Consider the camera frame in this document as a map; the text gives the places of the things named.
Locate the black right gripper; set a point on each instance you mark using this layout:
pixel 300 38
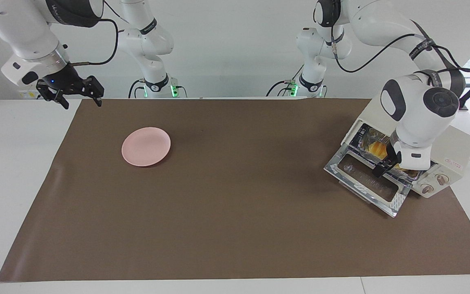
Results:
pixel 61 79

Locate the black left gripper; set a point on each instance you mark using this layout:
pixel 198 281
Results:
pixel 394 151

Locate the sliced bread loaf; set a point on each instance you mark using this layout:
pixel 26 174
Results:
pixel 377 148

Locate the aluminium foil tray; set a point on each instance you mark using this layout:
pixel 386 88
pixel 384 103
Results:
pixel 363 139

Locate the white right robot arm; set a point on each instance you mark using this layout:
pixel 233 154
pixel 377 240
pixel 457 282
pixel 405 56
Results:
pixel 18 28

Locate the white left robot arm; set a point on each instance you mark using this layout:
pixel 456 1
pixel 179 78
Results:
pixel 414 118

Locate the glass oven door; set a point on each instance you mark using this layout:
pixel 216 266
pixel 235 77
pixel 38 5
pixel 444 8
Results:
pixel 398 202

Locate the round oven knob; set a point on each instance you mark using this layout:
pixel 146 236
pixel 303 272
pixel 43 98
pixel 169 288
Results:
pixel 427 188
pixel 442 179

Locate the white toaster oven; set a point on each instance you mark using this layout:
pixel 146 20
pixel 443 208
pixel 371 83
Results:
pixel 459 143

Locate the pink plate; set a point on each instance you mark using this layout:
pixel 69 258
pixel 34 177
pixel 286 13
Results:
pixel 145 146

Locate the brown table mat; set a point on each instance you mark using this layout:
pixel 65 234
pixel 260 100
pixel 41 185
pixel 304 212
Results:
pixel 218 212

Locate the white wall power outlet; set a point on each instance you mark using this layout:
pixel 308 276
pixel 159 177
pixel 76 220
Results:
pixel 25 94

